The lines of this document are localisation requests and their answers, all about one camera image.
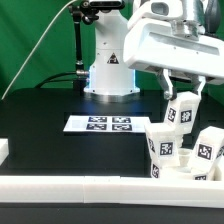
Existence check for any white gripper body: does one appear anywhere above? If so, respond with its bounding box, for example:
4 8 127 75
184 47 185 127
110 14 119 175
123 18 224 84

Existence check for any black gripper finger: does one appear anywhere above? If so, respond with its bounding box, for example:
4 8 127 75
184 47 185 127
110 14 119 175
192 75 206 96
157 69 176 100

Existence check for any white round stool seat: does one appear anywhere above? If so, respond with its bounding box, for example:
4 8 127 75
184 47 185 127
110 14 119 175
150 148 221 181

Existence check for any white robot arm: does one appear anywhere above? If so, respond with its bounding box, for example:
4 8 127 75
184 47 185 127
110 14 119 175
82 0 224 100

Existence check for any white paper tag sheet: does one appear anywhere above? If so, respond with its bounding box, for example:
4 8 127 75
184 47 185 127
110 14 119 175
63 115 149 133

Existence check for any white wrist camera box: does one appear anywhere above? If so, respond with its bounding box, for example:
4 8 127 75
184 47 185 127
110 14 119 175
127 0 183 29

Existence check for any black overhead camera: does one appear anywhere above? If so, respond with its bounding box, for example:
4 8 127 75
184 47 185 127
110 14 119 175
81 0 125 10

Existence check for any white cable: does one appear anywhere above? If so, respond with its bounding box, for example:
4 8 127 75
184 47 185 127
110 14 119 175
1 0 78 101

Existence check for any black cable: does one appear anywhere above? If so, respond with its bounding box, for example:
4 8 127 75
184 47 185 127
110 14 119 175
34 71 81 89

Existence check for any white front fence rail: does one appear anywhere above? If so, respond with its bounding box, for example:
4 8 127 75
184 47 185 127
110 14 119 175
0 176 224 208

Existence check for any white fence rail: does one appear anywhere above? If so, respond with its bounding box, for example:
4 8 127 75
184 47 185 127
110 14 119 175
0 139 9 165
0 176 224 208

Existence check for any white left fence rail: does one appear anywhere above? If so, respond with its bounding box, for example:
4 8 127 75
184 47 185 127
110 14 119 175
0 139 9 165

